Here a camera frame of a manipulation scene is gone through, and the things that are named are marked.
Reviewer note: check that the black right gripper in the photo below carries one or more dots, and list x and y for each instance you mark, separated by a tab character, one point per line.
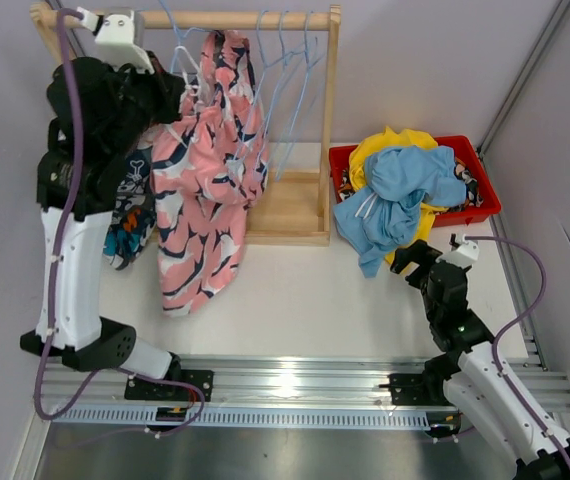
418	253

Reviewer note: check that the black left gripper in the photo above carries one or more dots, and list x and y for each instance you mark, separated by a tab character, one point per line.
167	88

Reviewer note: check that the light blue shorts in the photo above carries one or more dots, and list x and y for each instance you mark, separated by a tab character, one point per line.
384	214

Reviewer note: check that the white wire hanger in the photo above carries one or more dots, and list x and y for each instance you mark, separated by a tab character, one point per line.
185	66

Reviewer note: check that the pink white patterned shorts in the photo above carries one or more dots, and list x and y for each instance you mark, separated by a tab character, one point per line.
202	196

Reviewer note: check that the yellow shorts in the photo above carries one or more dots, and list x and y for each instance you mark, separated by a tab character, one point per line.
380	141

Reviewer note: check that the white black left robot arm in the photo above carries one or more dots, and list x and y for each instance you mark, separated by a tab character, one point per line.
100	114

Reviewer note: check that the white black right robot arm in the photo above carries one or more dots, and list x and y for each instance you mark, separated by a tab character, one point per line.
470	374

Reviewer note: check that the blue orange patchwork shorts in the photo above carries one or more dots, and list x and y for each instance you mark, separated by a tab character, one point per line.
134	216

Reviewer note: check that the wooden clothes rack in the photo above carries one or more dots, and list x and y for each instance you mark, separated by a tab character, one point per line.
295	210

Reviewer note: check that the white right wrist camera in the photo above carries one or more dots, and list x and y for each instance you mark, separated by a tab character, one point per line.
463	253

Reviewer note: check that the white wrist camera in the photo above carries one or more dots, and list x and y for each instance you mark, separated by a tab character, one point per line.
463	253
118	35

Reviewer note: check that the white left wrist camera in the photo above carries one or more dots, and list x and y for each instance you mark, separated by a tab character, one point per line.
118	35

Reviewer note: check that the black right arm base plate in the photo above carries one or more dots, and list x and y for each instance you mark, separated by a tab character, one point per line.
407	389

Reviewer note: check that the aluminium mounting rail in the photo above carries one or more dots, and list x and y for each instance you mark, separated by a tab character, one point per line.
291	382

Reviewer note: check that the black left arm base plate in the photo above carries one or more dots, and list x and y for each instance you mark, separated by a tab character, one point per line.
143	390

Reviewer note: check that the slotted cable duct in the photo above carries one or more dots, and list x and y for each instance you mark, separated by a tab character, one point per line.
216	416

